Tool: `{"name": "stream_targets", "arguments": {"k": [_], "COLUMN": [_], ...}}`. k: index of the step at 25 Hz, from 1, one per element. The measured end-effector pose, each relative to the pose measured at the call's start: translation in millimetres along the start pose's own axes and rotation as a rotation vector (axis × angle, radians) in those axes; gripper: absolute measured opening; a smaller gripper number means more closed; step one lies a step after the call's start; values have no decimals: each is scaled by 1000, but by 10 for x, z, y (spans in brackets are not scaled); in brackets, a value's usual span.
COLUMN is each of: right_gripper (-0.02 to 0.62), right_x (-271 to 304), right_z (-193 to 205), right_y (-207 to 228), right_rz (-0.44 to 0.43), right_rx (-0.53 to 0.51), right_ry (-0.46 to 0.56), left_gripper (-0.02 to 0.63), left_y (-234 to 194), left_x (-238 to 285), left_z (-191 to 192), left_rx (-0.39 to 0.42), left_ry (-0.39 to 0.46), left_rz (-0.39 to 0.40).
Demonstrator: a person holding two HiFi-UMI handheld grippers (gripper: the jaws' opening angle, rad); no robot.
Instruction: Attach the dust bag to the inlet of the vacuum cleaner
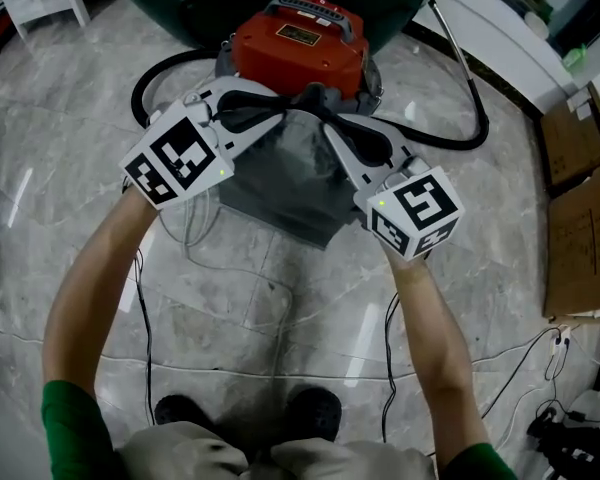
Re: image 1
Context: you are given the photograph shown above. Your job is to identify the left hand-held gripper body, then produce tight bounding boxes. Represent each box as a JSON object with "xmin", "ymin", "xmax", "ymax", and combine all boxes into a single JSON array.
[{"xmin": 118, "ymin": 77, "xmax": 288, "ymax": 212}]

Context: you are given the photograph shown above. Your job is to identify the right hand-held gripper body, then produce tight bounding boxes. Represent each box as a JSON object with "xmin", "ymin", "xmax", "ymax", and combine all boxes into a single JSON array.
[{"xmin": 322, "ymin": 115, "xmax": 465, "ymax": 262}]

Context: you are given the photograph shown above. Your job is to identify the red vacuum cleaner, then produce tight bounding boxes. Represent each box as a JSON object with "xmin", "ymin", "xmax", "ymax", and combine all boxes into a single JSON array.
[{"xmin": 213, "ymin": 0, "xmax": 385, "ymax": 119}]

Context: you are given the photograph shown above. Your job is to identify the grey dust bag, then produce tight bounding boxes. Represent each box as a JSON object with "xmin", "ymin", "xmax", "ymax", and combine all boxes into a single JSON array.
[{"xmin": 218, "ymin": 107, "xmax": 364, "ymax": 253}]

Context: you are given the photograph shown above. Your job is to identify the person's right forearm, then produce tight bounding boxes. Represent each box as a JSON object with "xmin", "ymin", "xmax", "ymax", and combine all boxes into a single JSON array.
[{"xmin": 387, "ymin": 255, "xmax": 491, "ymax": 465}]

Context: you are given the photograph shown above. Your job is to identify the person's left forearm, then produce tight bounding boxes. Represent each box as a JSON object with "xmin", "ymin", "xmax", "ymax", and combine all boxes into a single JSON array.
[{"xmin": 42, "ymin": 187, "xmax": 167, "ymax": 400}]

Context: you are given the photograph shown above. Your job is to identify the metal vacuum wand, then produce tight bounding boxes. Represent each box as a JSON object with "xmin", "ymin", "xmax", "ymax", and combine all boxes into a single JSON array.
[{"xmin": 427, "ymin": 0, "xmax": 481, "ymax": 99}]

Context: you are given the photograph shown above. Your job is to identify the white low cabinet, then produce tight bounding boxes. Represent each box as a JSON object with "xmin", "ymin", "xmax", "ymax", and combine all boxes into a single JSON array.
[{"xmin": 412, "ymin": 0, "xmax": 600, "ymax": 119}]

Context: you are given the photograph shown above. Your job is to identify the flat cardboard box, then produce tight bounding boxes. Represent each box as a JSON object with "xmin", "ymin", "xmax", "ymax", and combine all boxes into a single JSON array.
[
  {"xmin": 542, "ymin": 165, "xmax": 600, "ymax": 320},
  {"xmin": 539, "ymin": 82, "xmax": 600, "ymax": 199}
]

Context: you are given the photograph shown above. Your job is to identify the white power strip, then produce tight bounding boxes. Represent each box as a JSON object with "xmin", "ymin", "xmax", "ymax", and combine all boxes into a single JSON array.
[{"xmin": 549, "ymin": 325, "xmax": 574, "ymax": 360}]

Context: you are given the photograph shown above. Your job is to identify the person's black right shoe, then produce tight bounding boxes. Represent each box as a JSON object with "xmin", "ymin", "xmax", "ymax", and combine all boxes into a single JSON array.
[{"xmin": 284, "ymin": 386, "xmax": 344, "ymax": 444}]

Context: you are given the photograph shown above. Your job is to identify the person's black shoe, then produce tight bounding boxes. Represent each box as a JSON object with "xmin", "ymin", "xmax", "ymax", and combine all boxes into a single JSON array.
[
  {"xmin": 284, "ymin": 386, "xmax": 344, "ymax": 444},
  {"xmin": 153, "ymin": 393, "xmax": 217, "ymax": 433}
]

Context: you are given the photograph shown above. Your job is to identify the person's black left shoe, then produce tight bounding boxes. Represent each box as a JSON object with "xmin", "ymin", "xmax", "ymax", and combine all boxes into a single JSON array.
[{"xmin": 153, "ymin": 393, "xmax": 217, "ymax": 433}]

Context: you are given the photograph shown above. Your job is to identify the black equipment pile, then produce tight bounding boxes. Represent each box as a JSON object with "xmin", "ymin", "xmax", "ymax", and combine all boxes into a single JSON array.
[{"xmin": 527, "ymin": 406, "xmax": 600, "ymax": 480}]

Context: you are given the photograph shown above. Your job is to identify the person's green shirt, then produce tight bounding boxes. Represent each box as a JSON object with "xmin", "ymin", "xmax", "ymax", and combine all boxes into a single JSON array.
[{"xmin": 40, "ymin": 380, "xmax": 519, "ymax": 480}]

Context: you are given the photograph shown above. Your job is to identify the person's beige trousers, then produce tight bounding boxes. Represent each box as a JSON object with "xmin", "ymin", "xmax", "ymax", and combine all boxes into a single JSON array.
[{"xmin": 114, "ymin": 420, "xmax": 437, "ymax": 480}]

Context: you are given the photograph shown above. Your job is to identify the black vacuum hose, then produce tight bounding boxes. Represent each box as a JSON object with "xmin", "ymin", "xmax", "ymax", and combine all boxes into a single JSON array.
[{"xmin": 129, "ymin": 47, "xmax": 491, "ymax": 153}]

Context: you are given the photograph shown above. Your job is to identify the thin black cable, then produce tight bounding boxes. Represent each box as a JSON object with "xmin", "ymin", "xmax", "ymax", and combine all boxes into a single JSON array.
[
  {"xmin": 379, "ymin": 291, "xmax": 402, "ymax": 444},
  {"xmin": 132, "ymin": 247, "xmax": 157, "ymax": 425},
  {"xmin": 479, "ymin": 327, "xmax": 564, "ymax": 420}
]

